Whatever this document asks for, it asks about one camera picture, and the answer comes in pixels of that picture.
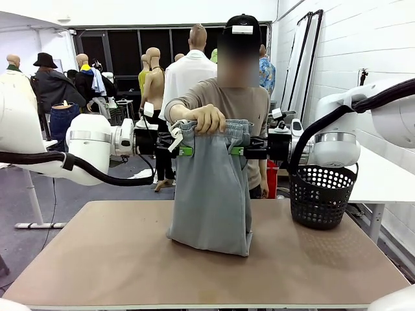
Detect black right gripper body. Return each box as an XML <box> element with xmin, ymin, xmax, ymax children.
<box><xmin>267</xmin><ymin>132</ymin><xmax>292</xmax><ymax>159</ymax></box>

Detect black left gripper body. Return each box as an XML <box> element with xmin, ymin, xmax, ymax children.
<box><xmin>134</xmin><ymin>128</ymin><xmax>160</xmax><ymax>157</ymax></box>

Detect grey training pants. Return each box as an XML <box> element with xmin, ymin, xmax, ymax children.
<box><xmin>166</xmin><ymin>119</ymin><xmax>255</xmax><ymax>258</ymax></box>

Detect person's right forearm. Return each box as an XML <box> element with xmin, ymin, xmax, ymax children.
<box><xmin>164</xmin><ymin>98</ymin><xmax>195</xmax><ymax>123</ymax></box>

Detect person's left forearm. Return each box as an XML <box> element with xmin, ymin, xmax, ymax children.
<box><xmin>257</xmin><ymin>158</ymin><xmax>270</xmax><ymax>185</ymax></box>

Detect person's right hand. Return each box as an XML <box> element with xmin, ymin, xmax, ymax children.
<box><xmin>186</xmin><ymin>104</ymin><xmax>227</xmax><ymax>135</ymax></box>

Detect white cloth on floor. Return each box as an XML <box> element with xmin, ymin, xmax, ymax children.
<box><xmin>128</xmin><ymin>168</ymin><xmax>155</xmax><ymax>181</ymax></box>

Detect red bin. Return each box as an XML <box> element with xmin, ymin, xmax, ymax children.
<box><xmin>266</xmin><ymin>159</ymin><xmax>279</xmax><ymax>200</ymax></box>

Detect white round stool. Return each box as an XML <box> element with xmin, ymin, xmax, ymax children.
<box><xmin>115</xmin><ymin>98</ymin><xmax>136</xmax><ymax>126</ymax></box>

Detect person in beige sweater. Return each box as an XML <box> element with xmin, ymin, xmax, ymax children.
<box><xmin>164</xmin><ymin>77</ymin><xmax>272</xmax><ymax>200</ymax></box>

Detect bare mannequin with black trousers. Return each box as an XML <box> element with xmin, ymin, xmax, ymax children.
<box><xmin>139</xmin><ymin>47</ymin><xmax>176</xmax><ymax>192</ymax></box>

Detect mannequin in yellow top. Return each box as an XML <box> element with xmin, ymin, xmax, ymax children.
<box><xmin>138</xmin><ymin>54</ymin><xmax>150</xmax><ymax>97</ymax></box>

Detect figure in blue floral shirt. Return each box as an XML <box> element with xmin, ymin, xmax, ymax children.
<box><xmin>258</xmin><ymin>44</ymin><xmax>277</xmax><ymax>98</ymax></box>

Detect mannequin in white shirt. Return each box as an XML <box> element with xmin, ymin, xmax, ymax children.
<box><xmin>158</xmin><ymin>23</ymin><xmax>219</xmax><ymax>121</ymax></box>

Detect black perforated plastic basket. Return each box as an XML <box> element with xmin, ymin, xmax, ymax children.
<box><xmin>287</xmin><ymin>163</ymin><xmax>359</xmax><ymax>231</ymax></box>

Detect black-framed white panel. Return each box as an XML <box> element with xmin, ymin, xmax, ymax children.
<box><xmin>280</xmin><ymin>11</ymin><xmax>314</xmax><ymax>113</ymax></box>
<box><xmin>300</xmin><ymin>8</ymin><xmax>324</xmax><ymax>121</ymax></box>

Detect mannequin in black yellow jacket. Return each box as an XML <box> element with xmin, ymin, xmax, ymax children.
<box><xmin>75</xmin><ymin>53</ymin><xmax>118</xmax><ymax>121</ymax></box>

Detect mannequin in blue jeans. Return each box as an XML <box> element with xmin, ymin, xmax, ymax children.
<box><xmin>49</xmin><ymin>100</ymin><xmax>81</xmax><ymax>153</ymax></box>

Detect mannequin in black coat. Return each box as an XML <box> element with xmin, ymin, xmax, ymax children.
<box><xmin>30</xmin><ymin>52</ymin><xmax>88</xmax><ymax>114</ymax></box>

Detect white side table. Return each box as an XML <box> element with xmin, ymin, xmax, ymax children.
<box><xmin>348</xmin><ymin>144</ymin><xmax>415</xmax><ymax>244</ymax></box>

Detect black cap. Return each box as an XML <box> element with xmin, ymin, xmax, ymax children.
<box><xmin>222</xmin><ymin>14</ymin><xmax>262</xmax><ymax>46</ymax></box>

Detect white table stand leg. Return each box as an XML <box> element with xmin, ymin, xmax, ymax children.
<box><xmin>14</xmin><ymin>179</ymin><xmax>68</xmax><ymax>230</ymax></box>

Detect black bucket hat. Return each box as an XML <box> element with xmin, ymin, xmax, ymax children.
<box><xmin>33</xmin><ymin>52</ymin><xmax>58</xmax><ymax>69</ymax></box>

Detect mannequin in cream jacket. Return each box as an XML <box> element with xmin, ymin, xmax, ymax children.
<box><xmin>0</xmin><ymin>54</ymin><xmax>37</xmax><ymax>98</ymax></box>

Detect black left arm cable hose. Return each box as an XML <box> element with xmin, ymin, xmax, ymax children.
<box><xmin>0</xmin><ymin>150</ymin><xmax>156</xmax><ymax>187</ymax></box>

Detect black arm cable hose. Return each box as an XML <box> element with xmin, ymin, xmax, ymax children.
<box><xmin>0</xmin><ymin>150</ymin><xmax>156</xmax><ymax>187</ymax></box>
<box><xmin>287</xmin><ymin>77</ymin><xmax>415</xmax><ymax>178</ymax></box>

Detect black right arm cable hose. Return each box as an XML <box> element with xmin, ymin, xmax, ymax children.
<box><xmin>287</xmin><ymin>77</ymin><xmax>415</xmax><ymax>178</ymax></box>

